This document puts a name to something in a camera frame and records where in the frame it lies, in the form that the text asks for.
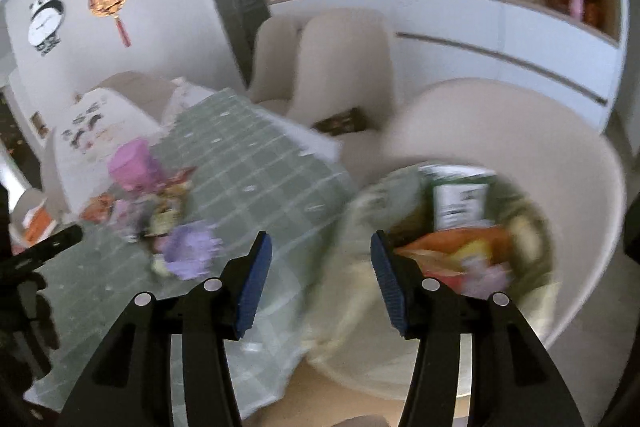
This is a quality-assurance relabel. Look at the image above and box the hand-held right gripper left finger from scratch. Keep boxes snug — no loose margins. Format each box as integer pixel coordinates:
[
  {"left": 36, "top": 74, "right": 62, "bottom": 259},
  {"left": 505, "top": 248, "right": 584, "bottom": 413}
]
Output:
[{"left": 57, "top": 231, "right": 273, "bottom": 427}]

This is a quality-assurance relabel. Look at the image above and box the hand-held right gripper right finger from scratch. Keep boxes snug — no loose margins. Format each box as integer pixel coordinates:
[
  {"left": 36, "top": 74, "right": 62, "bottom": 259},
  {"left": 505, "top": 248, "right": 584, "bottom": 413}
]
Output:
[{"left": 370, "top": 229, "right": 586, "bottom": 427}]

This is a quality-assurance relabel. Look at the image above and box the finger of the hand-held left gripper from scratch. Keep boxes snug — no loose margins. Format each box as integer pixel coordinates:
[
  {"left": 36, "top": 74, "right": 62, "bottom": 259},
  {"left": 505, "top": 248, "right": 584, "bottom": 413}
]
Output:
[{"left": 0, "top": 224, "right": 84, "bottom": 275}]

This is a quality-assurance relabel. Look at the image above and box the waste bin with yellow bag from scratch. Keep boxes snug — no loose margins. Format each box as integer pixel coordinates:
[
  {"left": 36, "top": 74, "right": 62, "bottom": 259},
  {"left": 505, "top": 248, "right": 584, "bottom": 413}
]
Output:
[{"left": 305, "top": 164, "right": 558, "bottom": 373}]

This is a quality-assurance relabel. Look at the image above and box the orange snack bag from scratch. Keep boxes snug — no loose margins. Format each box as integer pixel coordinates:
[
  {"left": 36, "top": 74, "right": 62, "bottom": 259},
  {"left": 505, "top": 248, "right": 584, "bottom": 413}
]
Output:
[{"left": 395, "top": 227, "right": 516, "bottom": 278}]

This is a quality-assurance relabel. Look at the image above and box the purple plastic cup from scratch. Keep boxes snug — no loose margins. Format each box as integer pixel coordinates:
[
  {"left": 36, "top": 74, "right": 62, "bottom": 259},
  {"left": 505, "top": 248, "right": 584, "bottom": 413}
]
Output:
[{"left": 160, "top": 222, "right": 223, "bottom": 280}]

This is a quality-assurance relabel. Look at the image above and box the yellow packet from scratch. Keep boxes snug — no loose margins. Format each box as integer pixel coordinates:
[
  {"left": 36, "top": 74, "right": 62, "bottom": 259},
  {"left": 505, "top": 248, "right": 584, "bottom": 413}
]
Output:
[{"left": 450, "top": 239, "right": 496, "bottom": 268}]

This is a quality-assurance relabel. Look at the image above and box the pink wrapper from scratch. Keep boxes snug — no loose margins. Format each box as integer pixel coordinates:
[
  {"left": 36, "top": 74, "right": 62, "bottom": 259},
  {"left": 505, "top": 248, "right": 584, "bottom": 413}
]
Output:
[{"left": 460, "top": 257, "right": 512, "bottom": 299}]

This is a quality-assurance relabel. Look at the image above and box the white green packet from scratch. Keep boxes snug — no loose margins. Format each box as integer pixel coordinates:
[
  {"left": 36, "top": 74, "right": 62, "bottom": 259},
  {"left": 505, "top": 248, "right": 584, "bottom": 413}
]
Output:
[{"left": 420, "top": 164, "right": 496, "bottom": 233}]

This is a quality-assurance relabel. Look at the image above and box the foil snack wrapper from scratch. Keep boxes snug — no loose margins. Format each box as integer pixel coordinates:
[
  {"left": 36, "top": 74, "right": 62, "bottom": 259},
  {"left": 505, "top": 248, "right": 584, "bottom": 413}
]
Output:
[{"left": 145, "top": 167, "right": 197, "bottom": 238}]

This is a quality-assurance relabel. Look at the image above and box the orange white tissue box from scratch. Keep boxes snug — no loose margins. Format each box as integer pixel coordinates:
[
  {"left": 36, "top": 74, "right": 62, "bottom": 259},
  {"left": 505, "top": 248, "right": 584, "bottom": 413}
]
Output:
[{"left": 20, "top": 204, "right": 56, "bottom": 248}]

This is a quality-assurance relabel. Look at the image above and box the pink lidded plastic container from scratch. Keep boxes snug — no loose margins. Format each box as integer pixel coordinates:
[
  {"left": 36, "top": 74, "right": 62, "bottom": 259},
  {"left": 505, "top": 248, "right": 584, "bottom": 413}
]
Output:
[{"left": 107, "top": 139, "right": 161, "bottom": 192}]

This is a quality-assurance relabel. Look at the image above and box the green checked tablecloth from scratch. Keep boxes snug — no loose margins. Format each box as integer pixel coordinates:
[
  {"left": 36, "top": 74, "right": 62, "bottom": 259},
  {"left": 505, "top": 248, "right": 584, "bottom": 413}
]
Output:
[{"left": 22, "top": 88, "right": 358, "bottom": 413}]

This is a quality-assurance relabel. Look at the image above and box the white mesh food cover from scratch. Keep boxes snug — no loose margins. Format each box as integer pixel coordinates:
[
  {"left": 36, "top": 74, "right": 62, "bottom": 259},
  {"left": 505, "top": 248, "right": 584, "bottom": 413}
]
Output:
[{"left": 40, "top": 72, "right": 173, "bottom": 218}]

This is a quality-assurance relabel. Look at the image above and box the dark brown packet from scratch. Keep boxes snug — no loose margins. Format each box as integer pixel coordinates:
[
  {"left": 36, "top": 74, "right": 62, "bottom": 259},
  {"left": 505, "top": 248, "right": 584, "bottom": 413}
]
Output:
[{"left": 312, "top": 107, "right": 368, "bottom": 135}]

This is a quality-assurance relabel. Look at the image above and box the panda wall clock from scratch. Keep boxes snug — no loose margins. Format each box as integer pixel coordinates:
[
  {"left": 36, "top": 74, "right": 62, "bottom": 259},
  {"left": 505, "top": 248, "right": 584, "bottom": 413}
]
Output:
[{"left": 27, "top": 0, "right": 66, "bottom": 56}]

